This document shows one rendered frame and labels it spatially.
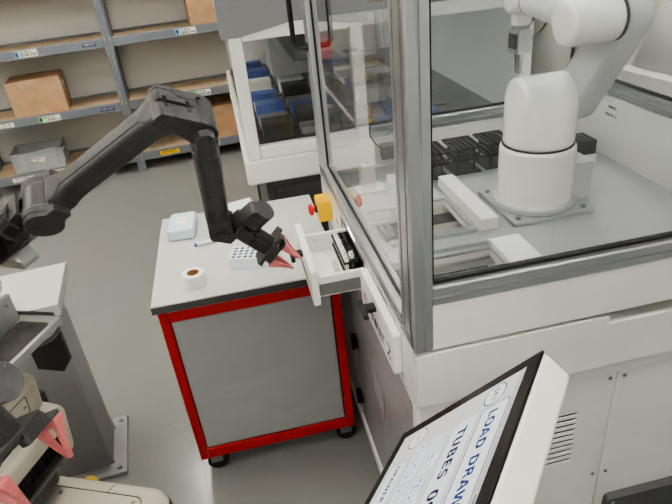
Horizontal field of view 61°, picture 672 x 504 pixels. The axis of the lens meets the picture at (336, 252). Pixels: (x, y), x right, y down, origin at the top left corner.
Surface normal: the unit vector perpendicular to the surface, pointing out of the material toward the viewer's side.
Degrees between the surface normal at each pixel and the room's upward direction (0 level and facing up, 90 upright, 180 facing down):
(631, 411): 90
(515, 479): 40
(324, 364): 90
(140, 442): 0
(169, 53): 90
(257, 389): 90
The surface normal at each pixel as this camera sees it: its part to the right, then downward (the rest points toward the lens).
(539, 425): 0.49, -0.55
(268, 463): -0.09, -0.87
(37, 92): 0.31, 0.42
